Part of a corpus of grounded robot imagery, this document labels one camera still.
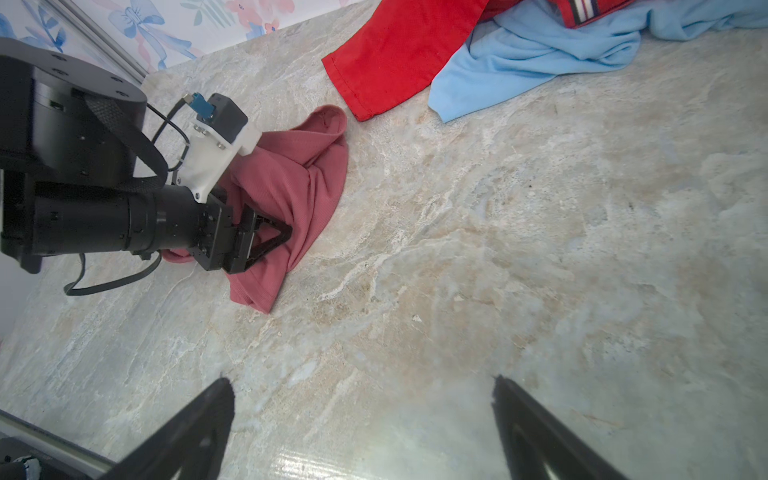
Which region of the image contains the red striped collar garment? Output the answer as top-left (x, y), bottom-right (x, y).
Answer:
top-left (550, 0), bottom-right (634, 29)

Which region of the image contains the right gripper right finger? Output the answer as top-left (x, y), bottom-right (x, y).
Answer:
top-left (492, 375), bottom-right (625, 479)

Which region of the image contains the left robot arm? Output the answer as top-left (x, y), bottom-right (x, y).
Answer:
top-left (1, 38), bottom-right (292, 274)

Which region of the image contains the light blue cloth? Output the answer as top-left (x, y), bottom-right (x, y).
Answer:
top-left (428, 1), bottom-right (767, 122)

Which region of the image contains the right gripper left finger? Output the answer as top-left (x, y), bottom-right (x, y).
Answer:
top-left (103, 377), bottom-right (235, 479)

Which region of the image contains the left corner aluminium post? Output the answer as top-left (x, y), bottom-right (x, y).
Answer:
top-left (40, 0), bottom-right (148, 86)

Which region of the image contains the maroon pink cloth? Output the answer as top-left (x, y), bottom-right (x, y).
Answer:
top-left (160, 104), bottom-right (350, 315)

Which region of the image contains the red cloth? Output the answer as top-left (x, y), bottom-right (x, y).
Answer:
top-left (322, 1), bottom-right (524, 121)

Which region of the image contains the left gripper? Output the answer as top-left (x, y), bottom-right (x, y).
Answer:
top-left (190, 200), bottom-right (293, 274)

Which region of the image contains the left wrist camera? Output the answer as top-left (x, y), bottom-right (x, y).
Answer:
top-left (174, 93), bottom-right (262, 204)

